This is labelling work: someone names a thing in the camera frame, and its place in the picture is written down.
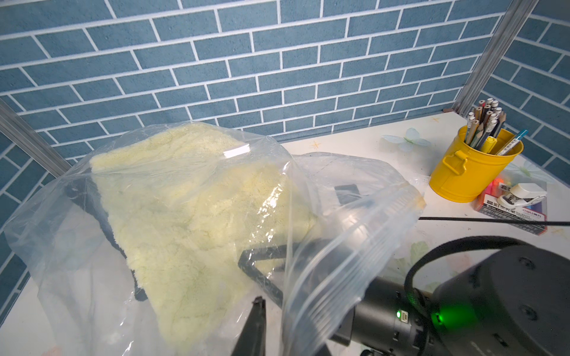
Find yellow metal pen bucket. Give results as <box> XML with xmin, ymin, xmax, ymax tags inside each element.
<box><xmin>429</xmin><ymin>126</ymin><xmax>524</xmax><ymax>203</ymax></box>

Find navy blue star blanket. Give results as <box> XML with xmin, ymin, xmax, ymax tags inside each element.
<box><xmin>64</xmin><ymin>177</ymin><xmax>127</xmax><ymax>260</ymax></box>

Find white stapler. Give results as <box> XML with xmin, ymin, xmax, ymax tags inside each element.
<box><xmin>497</xmin><ymin>182</ymin><xmax>547</xmax><ymax>209</ymax></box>

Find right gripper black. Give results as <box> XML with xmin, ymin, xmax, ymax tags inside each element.
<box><xmin>237</xmin><ymin>243</ymin><xmax>441</xmax><ymax>355</ymax></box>

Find light green fluffy blanket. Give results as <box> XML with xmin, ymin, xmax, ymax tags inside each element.
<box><xmin>90</xmin><ymin>123</ymin><xmax>317</xmax><ymax>354</ymax></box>

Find pens in bucket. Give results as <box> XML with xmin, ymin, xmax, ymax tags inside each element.
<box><xmin>463</xmin><ymin>97</ymin><xmax>528</xmax><ymax>157</ymax></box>

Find clear box of stationery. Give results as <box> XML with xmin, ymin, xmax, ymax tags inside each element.
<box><xmin>474</xmin><ymin>177</ymin><xmax>548</xmax><ymax>236</ymax></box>

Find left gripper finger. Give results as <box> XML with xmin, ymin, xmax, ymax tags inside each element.
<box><xmin>231</xmin><ymin>296</ymin><xmax>267</xmax><ymax>356</ymax></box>

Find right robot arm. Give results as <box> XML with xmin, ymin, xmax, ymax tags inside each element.
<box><xmin>332</xmin><ymin>237</ymin><xmax>569</xmax><ymax>355</ymax></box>

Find clear plastic vacuum bag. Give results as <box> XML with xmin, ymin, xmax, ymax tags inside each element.
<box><xmin>5</xmin><ymin>123</ymin><xmax>425</xmax><ymax>355</ymax></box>

